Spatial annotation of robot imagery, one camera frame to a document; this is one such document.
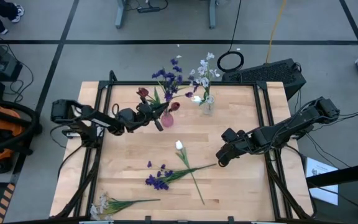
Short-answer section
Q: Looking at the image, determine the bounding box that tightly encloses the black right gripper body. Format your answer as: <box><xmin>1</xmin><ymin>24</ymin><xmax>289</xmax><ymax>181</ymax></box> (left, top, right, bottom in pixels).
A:
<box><xmin>221</xmin><ymin>128</ymin><xmax>256</xmax><ymax>156</ymax></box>

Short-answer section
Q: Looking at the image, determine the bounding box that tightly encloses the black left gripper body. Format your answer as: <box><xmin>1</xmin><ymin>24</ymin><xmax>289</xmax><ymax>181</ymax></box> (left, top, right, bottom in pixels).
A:
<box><xmin>116</xmin><ymin>104</ymin><xmax>158</xmax><ymax>131</ymax></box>

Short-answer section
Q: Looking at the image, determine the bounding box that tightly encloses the white tulip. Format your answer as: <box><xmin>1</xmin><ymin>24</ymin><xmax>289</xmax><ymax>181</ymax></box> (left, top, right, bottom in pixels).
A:
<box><xmin>190</xmin><ymin>91</ymin><xmax>209</xmax><ymax>107</ymax></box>
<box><xmin>174</xmin><ymin>139</ymin><xmax>205</xmax><ymax>205</ymax></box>

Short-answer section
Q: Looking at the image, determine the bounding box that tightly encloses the purple blossom flower spray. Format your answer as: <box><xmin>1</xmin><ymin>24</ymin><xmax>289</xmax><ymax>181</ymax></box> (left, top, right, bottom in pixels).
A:
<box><xmin>144</xmin><ymin>160</ymin><xmax>218</xmax><ymax>191</ymax></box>
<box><xmin>150</xmin><ymin>57</ymin><xmax>196</xmax><ymax>116</ymax></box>

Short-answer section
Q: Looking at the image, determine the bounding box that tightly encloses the white blossom flower spray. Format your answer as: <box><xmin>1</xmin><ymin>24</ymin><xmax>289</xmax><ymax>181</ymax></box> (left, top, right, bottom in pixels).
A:
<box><xmin>89</xmin><ymin>192</ymin><xmax>162</xmax><ymax>221</ymax></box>
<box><xmin>187</xmin><ymin>52</ymin><xmax>221</xmax><ymax>103</ymax></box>

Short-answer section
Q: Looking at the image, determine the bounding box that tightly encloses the pink glass vase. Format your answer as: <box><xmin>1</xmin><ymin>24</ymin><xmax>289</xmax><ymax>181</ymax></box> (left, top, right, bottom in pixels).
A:
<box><xmin>160</xmin><ymin>110</ymin><xmax>175</xmax><ymax>128</ymax></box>

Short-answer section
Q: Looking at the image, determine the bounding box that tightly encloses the clear glass vase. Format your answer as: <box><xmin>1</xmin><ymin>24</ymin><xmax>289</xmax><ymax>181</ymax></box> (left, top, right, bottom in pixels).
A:
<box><xmin>202</xmin><ymin>95</ymin><xmax>216</xmax><ymax>116</ymax></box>

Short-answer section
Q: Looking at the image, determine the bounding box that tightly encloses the black computer case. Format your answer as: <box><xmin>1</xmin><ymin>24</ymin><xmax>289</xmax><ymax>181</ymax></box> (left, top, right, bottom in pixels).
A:
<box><xmin>222</xmin><ymin>58</ymin><xmax>307</xmax><ymax>101</ymax></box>

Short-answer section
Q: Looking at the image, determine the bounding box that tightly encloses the white paper sheet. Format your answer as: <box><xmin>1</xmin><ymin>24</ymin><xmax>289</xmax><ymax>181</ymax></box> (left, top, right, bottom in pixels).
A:
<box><xmin>305</xmin><ymin>157</ymin><xmax>339</xmax><ymax>206</ymax></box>

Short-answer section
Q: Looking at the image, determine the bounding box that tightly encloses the black power strip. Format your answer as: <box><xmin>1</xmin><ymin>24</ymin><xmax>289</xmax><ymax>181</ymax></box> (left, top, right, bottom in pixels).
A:
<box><xmin>137</xmin><ymin>6</ymin><xmax>162</xmax><ymax>14</ymax></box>

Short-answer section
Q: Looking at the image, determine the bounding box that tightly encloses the grey desk leg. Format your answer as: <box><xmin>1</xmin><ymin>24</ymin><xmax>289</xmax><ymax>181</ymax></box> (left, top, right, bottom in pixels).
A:
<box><xmin>115</xmin><ymin>0</ymin><xmax>127</xmax><ymax>29</ymax></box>
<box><xmin>208</xmin><ymin>0</ymin><xmax>219</xmax><ymax>29</ymax></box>

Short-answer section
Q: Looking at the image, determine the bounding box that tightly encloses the black metal beam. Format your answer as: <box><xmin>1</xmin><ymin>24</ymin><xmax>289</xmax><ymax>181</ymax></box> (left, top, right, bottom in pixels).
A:
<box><xmin>306</xmin><ymin>160</ymin><xmax>358</xmax><ymax>189</ymax></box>

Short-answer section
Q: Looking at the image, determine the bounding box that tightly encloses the black metal table frame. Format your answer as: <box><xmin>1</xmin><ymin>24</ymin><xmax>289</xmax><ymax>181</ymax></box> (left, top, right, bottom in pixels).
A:
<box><xmin>54</xmin><ymin>70</ymin><xmax>317</xmax><ymax>220</ymax></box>

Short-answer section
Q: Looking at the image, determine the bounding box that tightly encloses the black coiled cable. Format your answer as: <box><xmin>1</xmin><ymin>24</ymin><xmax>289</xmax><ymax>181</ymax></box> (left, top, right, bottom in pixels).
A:
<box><xmin>217</xmin><ymin>0</ymin><xmax>245</xmax><ymax>73</ymax></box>

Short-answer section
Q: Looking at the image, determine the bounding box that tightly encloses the yellow cable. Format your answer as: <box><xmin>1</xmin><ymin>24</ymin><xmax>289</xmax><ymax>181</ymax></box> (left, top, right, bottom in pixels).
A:
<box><xmin>265</xmin><ymin>0</ymin><xmax>288</xmax><ymax>63</ymax></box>

